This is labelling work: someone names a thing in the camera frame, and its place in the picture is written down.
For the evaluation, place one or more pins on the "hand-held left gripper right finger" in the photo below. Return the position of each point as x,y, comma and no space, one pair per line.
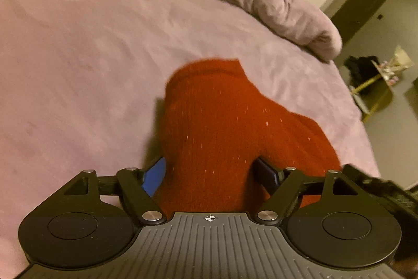
267,173

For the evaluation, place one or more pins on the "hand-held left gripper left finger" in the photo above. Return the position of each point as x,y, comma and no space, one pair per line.
156,175

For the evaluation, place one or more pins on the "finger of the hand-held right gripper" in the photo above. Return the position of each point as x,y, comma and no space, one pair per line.
356,172

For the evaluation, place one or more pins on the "red knitted sweater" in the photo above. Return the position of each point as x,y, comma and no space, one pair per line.
222,135

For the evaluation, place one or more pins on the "yellow framed stool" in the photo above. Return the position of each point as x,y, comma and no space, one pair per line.
380,84

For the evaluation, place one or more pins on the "black bag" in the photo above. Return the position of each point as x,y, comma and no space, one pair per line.
361,69

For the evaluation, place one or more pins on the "pink bed sheet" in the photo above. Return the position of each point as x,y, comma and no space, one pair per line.
81,69

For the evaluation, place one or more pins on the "dark door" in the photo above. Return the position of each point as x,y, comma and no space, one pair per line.
362,4

